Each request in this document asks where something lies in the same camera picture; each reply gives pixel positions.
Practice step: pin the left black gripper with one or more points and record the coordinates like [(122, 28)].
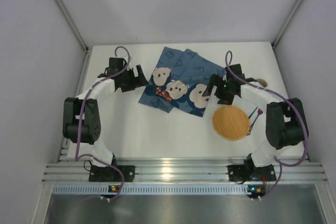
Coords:
[(134, 77)]

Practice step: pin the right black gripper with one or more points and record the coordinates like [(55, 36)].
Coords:
[(217, 87)]

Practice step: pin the round woven orange plate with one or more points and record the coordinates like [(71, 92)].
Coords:
[(230, 122)]

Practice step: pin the blue cartoon placemat cloth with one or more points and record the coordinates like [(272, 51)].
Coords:
[(179, 80)]

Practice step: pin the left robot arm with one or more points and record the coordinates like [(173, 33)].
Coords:
[(81, 118)]

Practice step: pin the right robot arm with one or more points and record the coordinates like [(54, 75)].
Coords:
[(285, 119)]

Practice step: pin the small grey cup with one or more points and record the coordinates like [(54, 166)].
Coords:
[(262, 83)]

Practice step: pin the blue spoon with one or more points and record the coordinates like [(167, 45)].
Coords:
[(256, 109)]

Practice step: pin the purple fork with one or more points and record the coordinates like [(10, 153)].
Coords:
[(257, 114)]

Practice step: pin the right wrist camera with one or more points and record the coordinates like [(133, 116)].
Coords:
[(237, 70)]

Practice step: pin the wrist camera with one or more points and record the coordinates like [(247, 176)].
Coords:
[(115, 65), (237, 70)]

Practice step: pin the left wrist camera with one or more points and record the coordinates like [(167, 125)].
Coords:
[(115, 65)]

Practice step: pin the left aluminium frame post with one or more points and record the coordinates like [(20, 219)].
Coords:
[(70, 22)]

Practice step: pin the aluminium frame post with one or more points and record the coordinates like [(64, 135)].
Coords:
[(287, 22), (70, 22)]

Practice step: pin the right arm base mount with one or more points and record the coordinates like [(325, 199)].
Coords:
[(241, 174)]

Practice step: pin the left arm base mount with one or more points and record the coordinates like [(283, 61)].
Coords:
[(108, 174)]

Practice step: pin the aluminium front rail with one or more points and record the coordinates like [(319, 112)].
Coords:
[(175, 170)]

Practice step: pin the slotted cable duct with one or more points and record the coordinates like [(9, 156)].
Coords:
[(158, 189)]

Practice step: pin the right aluminium frame post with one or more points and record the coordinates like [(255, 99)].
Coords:
[(287, 22)]

